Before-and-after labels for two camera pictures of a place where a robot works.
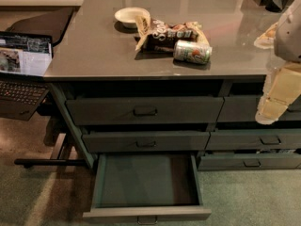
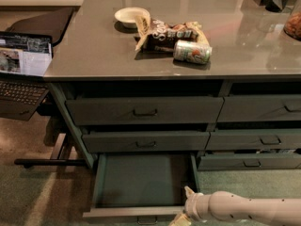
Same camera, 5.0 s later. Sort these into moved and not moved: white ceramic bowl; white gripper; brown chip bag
Moved: white gripper
Not moved: brown chip bag; white ceramic bowl
